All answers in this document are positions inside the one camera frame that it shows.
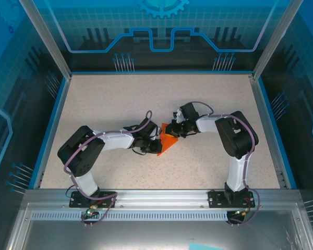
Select orange paper sheet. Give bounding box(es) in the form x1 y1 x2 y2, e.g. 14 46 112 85
156 122 180 157

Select light blue paper sheet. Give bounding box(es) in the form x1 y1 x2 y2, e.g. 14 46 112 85
189 242 220 250

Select blue table edge strip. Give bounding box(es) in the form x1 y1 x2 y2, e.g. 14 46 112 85
70 69 254 76

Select blue printed back panel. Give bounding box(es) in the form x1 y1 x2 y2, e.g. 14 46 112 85
32 0 290 72

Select blue printed side panel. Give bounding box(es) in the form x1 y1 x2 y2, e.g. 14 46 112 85
258 0 313 250
0 0 68 250

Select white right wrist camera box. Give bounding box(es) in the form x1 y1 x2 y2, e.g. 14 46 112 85
172 110 185 123

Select aluminium mounting rail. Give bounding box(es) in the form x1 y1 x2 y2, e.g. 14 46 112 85
25 189 302 209

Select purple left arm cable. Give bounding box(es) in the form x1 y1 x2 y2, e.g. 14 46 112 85
64 110 153 227

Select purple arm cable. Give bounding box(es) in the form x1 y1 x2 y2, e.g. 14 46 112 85
191 101 260 226
64 110 153 227

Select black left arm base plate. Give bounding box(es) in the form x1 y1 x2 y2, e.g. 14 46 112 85
69 191 118 208

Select slotted metal cable duct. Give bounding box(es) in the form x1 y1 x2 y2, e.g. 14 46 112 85
31 211 229 222

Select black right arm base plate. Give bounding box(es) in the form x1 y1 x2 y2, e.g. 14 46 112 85
208 190 256 208

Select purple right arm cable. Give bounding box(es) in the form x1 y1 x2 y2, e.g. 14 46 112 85
191 101 260 226

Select aluminium frame post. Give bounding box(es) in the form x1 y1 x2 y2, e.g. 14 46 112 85
18 0 73 80
251 0 305 80

